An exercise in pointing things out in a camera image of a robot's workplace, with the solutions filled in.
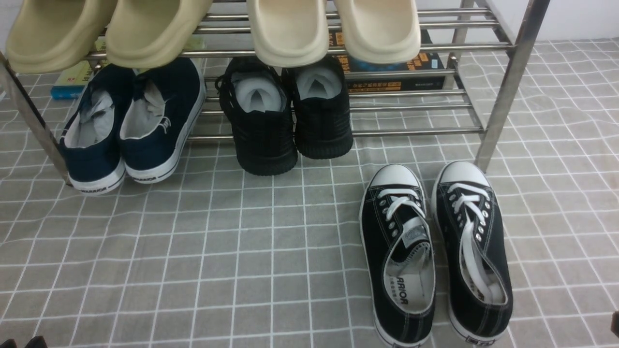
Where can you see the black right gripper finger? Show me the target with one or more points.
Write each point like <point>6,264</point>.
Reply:
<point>614,325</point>

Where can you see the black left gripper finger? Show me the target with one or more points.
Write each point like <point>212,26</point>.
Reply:
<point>9,343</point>
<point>36,342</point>

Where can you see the black canvas sneaker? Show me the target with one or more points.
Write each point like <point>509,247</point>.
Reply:
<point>466,213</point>
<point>397,241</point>

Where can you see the grey grid tablecloth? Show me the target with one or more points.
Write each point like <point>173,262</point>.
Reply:
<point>215,257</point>

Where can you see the navy canvas sneaker left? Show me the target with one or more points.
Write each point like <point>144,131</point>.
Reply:
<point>89,142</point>

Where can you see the navy canvas sneaker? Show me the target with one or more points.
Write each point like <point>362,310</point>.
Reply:
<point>165,104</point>
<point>89,142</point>

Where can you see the navy canvas sneaker right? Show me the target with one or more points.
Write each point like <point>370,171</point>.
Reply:
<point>165,104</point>

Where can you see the khaki foam slipper left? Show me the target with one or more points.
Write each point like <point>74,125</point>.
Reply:
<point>52,35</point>

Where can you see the khaki foam slipper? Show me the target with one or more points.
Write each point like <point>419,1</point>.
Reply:
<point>145,34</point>
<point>52,35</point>

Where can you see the black and orange book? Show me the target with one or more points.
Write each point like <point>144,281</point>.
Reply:
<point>420,73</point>

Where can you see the khaki foam slipper right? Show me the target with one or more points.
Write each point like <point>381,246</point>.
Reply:
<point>145,34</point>

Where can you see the black knit sneaker left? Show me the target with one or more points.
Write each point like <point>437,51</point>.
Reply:
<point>258,107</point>

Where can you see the black knit sneaker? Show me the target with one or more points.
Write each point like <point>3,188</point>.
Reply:
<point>321,103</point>
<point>258,107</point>

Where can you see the black knit sneaker right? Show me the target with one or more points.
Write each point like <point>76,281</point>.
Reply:
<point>321,103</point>

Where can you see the cream foam slipper right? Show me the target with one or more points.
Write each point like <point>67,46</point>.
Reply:
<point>380,31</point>

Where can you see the cream foam slipper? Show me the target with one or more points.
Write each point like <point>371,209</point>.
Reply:
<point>380,31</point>
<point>288,33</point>

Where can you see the cream foam slipper left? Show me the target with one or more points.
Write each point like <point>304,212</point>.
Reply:
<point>288,33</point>

